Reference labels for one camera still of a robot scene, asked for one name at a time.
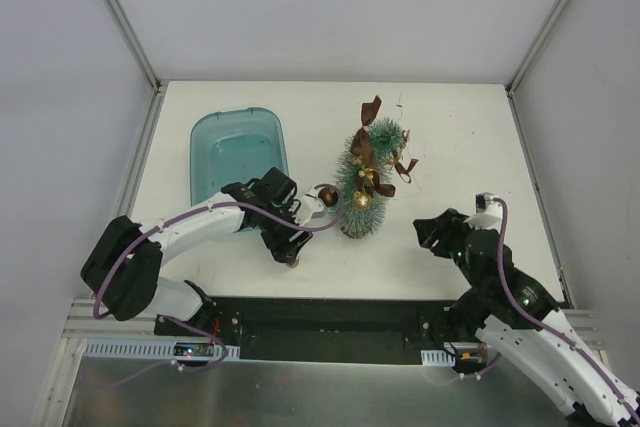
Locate gold glitter ball ornament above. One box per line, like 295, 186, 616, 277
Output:
286, 257, 300, 268

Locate brown matte ball ornament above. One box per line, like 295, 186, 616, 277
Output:
318, 187, 339, 208

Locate gold ball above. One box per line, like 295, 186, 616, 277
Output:
352, 190, 372, 212

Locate gold berry sprig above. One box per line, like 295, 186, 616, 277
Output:
349, 127, 418, 175

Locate small frosted green christmas tree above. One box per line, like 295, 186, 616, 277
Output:
336, 117, 415, 239

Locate teal transparent plastic bin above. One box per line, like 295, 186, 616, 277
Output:
189, 107, 289, 205

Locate brown ribbon bow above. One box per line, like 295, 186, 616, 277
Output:
351, 95, 403, 200

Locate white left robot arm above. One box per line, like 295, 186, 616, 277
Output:
81, 168, 326, 336

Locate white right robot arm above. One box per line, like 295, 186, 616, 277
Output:
413, 197, 639, 426

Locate left controller board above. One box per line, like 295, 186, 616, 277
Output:
85, 339, 224, 362

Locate controller board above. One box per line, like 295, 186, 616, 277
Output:
420, 349, 488, 368
85, 339, 224, 362

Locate right controller board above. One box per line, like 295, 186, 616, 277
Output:
420, 349, 488, 368

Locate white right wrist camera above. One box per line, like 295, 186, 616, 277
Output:
464, 192, 503, 229

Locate right aluminium corner post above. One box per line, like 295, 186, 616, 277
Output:
505, 0, 573, 98

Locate aluminium corner post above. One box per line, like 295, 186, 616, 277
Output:
102, 0, 161, 92
505, 0, 573, 98

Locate left aluminium corner post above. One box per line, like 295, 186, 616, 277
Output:
102, 0, 161, 92

